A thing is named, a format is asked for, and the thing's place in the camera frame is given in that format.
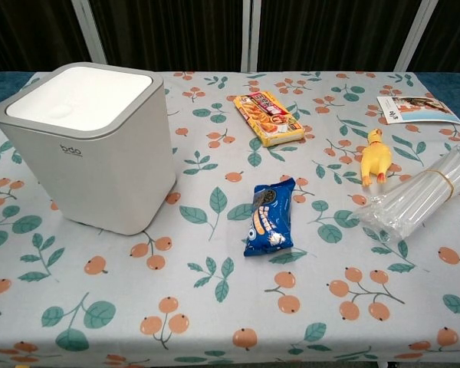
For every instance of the white plastic container lid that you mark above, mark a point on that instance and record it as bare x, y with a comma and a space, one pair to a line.
80, 99

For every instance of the white lidded trash bin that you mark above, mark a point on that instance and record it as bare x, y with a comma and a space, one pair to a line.
111, 168

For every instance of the blue cookie packet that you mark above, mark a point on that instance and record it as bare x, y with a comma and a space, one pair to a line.
268, 218

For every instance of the yellow snack food box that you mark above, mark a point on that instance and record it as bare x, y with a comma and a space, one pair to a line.
270, 119

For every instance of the fruit and leaf print tablecloth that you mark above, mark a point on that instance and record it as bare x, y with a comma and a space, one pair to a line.
230, 299

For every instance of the yellow rubber chicken toy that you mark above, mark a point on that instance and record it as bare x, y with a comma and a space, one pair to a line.
373, 157

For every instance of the black pleated curtain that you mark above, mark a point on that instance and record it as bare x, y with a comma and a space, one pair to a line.
329, 34

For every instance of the bundle of clear plastic straws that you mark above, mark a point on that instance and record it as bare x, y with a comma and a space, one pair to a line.
410, 203

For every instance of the printed postcard booklet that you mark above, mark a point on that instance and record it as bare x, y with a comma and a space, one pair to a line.
418, 109

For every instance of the tan rubber band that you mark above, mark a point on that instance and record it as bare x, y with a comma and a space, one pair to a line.
449, 183

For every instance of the white vertical frame post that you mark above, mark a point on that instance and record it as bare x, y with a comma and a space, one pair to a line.
250, 34

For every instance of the white slanted frame post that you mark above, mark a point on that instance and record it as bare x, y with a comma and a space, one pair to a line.
416, 34
90, 32

